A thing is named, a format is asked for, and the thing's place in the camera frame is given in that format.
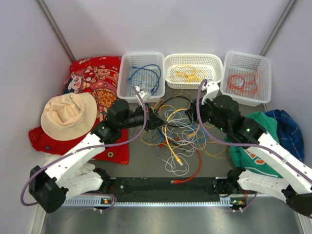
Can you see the right white mesh basket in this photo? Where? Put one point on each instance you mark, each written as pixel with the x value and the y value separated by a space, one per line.
pixel 247 78

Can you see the white cloth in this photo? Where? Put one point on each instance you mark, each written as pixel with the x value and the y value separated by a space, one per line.
pixel 86 168

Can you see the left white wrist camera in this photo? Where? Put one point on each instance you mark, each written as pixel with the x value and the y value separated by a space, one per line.
pixel 144 95

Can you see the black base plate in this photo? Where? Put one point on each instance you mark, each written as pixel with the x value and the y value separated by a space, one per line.
pixel 160 189

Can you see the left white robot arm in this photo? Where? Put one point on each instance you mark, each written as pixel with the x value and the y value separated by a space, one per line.
pixel 55 183

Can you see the grey slotted cable duct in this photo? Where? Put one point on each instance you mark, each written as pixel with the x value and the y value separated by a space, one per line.
pixel 97 201

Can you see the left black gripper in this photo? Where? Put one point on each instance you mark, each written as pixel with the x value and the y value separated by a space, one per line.
pixel 153 121

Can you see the blue plaid cloth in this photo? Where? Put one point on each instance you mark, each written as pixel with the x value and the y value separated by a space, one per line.
pixel 287 132

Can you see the white mesh basket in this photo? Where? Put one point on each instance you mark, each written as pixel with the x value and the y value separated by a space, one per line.
pixel 247 78
pixel 144 69

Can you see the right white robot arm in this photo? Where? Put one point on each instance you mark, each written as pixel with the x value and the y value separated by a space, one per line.
pixel 294 187

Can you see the beige bucket hat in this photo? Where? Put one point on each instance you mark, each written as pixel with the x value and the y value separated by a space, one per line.
pixel 69 116

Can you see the left white mesh basket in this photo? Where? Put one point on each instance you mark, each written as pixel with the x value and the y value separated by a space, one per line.
pixel 144 69

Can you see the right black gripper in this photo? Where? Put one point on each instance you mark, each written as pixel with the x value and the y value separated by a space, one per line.
pixel 192 114

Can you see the middle white perforated basket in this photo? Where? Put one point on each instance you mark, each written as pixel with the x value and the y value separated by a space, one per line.
pixel 187 71

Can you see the green jersey shirt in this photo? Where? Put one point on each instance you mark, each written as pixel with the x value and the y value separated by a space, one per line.
pixel 245 159

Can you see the red patterned cloth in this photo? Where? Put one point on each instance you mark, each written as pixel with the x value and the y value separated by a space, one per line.
pixel 97 76

